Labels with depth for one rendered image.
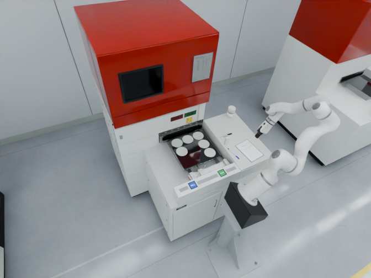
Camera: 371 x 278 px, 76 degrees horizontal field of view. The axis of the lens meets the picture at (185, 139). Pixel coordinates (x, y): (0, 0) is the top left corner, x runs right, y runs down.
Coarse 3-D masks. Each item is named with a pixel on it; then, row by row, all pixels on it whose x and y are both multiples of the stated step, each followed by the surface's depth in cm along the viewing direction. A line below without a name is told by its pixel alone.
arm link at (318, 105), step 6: (318, 96) 162; (324, 96) 159; (306, 102) 168; (312, 102) 164; (318, 102) 149; (324, 102) 147; (330, 102) 157; (306, 108) 169; (312, 108) 149; (318, 108) 146; (324, 108) 145; (330, 108) 148; (318, 114) 147; (324, 114) 146
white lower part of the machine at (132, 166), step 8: (112, 136) 228; (112, 144) 280; (160, 144) 220; (136, 152) 212; (120, 160) 224; (128, 160) 214; (136, 160) 220; (120, 168) 276; (128, 168) 223; (136, 168) 229; (144, 168) 235; (128, 176) 232; (136, 176) 238; (144, 176) 245; (128, 184) 242; (136, 184) 249; (144, 184) 256; (136, 192) 260; (144, 192) 274
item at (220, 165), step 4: (216, 164) 200; (220, 164) 200; (224, 164) 200; (208, 168) 197; (212, 168) 197; (216, 168) 197; (196, 172) 194; (204, 172) 194; (208, 172) 194; (188, 176) 191; (196, 176) 191
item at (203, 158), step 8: (192, 136) 217; (184, 144) 210; (192, 144) 211; (192, 152) 205; (200, 152) 205; (216, 152) 206; (184, 160) 199; (192, 160) 199; (200, 160) 200; (208, 160) 201; (184, 168) 193
